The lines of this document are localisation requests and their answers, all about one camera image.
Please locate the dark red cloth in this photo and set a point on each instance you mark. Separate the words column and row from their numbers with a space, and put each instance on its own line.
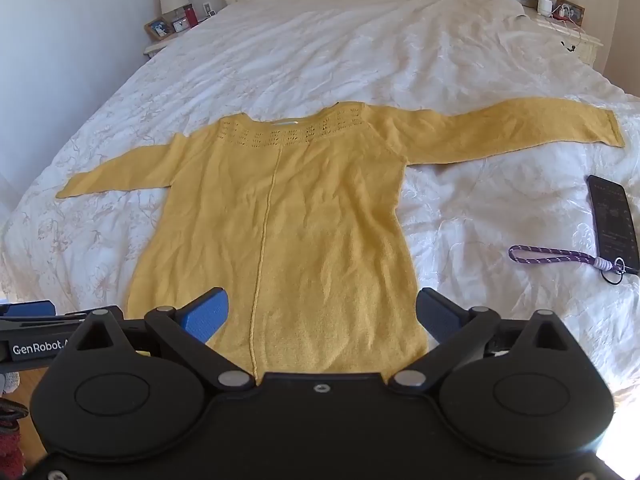
column 10, row 440

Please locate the small desk clock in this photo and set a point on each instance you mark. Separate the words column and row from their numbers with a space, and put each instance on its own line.
column 180, row 24

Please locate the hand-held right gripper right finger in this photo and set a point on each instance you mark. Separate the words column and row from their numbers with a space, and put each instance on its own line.
column 435, row 317

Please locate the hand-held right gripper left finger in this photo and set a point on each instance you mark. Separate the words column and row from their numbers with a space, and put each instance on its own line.
column 207, row 315

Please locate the wooden photo frame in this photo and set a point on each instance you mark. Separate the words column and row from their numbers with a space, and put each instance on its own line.
column 159, row 28
column 570, row 11

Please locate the white embroidered bedspread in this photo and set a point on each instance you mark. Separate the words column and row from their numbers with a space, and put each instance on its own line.
column 350, row 45

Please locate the black smartphone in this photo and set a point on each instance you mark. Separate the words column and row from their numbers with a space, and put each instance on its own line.
column 614, row 222

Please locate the yellow knitted sweater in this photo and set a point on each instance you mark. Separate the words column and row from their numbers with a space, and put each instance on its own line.
column 300, row 220

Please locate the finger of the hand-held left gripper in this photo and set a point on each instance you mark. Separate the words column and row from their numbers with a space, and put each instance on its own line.
column 30, row 308

